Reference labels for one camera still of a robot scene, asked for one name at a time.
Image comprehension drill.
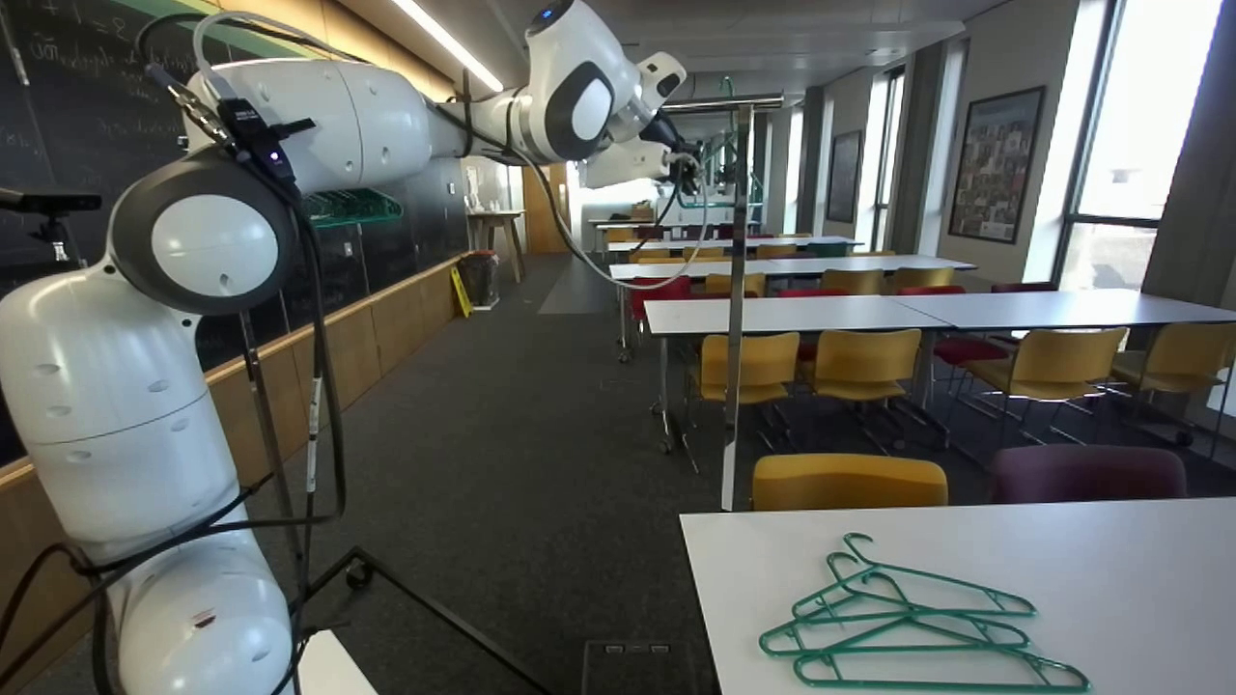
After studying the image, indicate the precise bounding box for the floor outlet box cover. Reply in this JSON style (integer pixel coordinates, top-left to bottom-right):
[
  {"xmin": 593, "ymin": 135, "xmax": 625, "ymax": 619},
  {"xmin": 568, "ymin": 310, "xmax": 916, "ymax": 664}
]
[{"xmin": 577, "ymin": 634, "xmax": 698, "ymax": 695}]

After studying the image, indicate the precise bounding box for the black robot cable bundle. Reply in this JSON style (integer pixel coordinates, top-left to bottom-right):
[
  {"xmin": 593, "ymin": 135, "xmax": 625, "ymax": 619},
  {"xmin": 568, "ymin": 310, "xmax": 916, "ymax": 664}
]
[{"xmin": 0, "ymin": 94, "xmax": 357, "ymax": 695}]

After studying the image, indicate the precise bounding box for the red chair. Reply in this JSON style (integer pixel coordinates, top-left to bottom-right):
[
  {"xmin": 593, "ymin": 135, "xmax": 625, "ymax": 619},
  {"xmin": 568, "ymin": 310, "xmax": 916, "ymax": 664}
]
[
  {"xmin": 931, "ymin": 337, "xmax": 1015, "ymax": 373},
  {"xmin": 624, "ymin": 277, "xmax": 697, "ymax": 329}
]

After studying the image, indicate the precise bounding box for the small framed picture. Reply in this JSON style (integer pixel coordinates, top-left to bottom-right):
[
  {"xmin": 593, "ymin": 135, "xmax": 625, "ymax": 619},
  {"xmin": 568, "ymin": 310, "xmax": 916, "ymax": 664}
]
[{"xmin": 823, "ymin": 127, "xmax": 866, "ymax": 230}]

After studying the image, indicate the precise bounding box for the bunch of hanging green hangers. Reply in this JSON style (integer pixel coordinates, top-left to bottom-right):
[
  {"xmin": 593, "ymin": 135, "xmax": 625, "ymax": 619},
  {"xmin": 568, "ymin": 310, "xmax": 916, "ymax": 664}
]
[{"xmin": 306, "ymin": 186, "xmax": 407, "ymax": 239}]

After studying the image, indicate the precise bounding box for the ceiling light strip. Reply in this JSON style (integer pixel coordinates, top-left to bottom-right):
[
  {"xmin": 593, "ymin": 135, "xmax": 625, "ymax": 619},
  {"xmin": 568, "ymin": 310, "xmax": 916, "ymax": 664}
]
[{"xmin": 389, "ymin": 0, "xmax": 510, "ymax": 95}]

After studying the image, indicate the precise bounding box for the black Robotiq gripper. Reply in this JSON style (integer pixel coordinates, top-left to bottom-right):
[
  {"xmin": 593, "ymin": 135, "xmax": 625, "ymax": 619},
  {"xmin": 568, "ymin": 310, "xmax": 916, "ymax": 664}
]
[{"xmin": 640, "ymin": 112, "xmax": 707, "ymax": 198}]

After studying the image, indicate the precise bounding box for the light grey wrist camera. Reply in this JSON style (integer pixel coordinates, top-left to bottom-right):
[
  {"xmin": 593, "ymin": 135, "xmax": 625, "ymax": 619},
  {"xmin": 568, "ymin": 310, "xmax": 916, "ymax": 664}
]
[{"xmin": 577, "ymin": 135, "xmax": 675, "ymax": 193}]

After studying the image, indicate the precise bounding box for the black wheeled stand base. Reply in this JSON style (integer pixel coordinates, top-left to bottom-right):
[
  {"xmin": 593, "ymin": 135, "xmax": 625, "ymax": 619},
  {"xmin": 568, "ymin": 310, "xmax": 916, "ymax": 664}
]
[{"xmin": 303, "ymin": 544, "xmax": 555, "ymax": 695}]

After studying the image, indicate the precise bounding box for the black waste bin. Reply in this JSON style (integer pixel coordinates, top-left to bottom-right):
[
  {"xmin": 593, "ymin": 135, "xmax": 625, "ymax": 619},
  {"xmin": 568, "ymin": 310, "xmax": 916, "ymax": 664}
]
[{"xmin": 455, "ymin": 248, "xmax": 504, "ymax": 314}]

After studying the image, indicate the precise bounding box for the metal clothes rack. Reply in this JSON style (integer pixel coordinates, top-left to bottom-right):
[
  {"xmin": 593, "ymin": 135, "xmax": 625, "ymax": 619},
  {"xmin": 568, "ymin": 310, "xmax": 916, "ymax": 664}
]
[{"xmin": 662, "ymin": 87, "xmax": 794, "ymax": 517}]

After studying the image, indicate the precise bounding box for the large framed picture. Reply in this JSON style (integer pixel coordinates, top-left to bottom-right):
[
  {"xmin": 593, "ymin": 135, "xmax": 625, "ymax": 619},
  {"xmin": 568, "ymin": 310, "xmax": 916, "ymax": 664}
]
[{"xmin": 948, "ymin": 84, "xmax": 1052, "ymax": 252}]

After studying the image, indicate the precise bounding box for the wooden door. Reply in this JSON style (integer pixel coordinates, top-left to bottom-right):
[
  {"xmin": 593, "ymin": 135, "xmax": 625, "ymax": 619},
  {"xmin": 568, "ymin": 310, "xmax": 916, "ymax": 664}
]
[{"xmin": 519, "ymin": 158, "xmax": 577, "ymax": 257}]

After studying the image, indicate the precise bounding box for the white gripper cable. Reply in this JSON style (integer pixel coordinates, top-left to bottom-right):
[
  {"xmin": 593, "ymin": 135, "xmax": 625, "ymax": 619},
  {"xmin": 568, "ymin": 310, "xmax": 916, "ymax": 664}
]
[{"xmin": 132, "ymin": 5, "xmax": 698, "ymax": 293}]

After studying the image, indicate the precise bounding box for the yellow chair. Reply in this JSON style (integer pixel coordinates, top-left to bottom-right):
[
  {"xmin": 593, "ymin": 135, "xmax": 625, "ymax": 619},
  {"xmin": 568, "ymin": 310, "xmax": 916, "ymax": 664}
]
[
  {"xmin": 748, "ymin": 446, "xmax": 954, "ymax": 515},
  {"xmin": 697, "ymin": 332, "xmax": 804, "ymax": 410},
  {"xmin": 1118, "ymin": 323, "xmax": 1236, "ymax": 401},
  {"xmin": 1000, "ymin": 329, "xmax": 1128, "ymax": 404},
  {"xmin": 810, "ymin": 329, "xmax": 926, "ymax": 404}
]

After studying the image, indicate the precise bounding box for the white robot base platform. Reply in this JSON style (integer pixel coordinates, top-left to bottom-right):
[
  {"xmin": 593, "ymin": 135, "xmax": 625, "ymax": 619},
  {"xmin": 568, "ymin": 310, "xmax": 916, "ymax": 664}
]
[{"xmin": 297, "ymin": 624, "xmax": 378, "ymax": 695}]

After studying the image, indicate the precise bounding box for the long white table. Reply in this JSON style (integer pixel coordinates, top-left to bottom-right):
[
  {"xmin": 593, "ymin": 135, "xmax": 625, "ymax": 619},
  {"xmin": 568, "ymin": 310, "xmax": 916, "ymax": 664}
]
[
  {"xmin": 640, "ymin": 291, "xmax": 1236, "ymax": 446},
  {"xmin": 608, "ymin": 253, "xmax": 976, "ymax": 359},
  {"xmin": 604, "ymin": 234, "xmax": 862, "ymax": 257}
]

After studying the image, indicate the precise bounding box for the green plastic hanger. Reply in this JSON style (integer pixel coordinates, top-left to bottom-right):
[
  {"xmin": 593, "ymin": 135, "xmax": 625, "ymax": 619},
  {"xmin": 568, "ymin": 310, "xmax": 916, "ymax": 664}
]
[
  {"xmin": 754, "ymin": 560, "xmax": 1037, "ymax": 664},
  {"xmin": 790, "ymin": 530, "xmax": 1042, "ymax": 624},
  {"xmin": 790, "ymin": 600, "xmax": 1094, "ymax": 695}
]

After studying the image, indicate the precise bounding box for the maroon chair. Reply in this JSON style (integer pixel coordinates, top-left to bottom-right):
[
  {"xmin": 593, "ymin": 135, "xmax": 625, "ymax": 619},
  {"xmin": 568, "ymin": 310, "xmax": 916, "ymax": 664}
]
[{"xmin": 991, "ymin": 444, "xmax": 1190, "ymax": 504}]

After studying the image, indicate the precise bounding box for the white work table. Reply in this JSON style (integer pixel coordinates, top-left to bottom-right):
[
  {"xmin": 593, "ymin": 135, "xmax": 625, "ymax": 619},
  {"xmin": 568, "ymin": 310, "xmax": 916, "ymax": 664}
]
[{"xmin": 675, "ymin": 498, "xmax": 1236, "ymax": 695}]

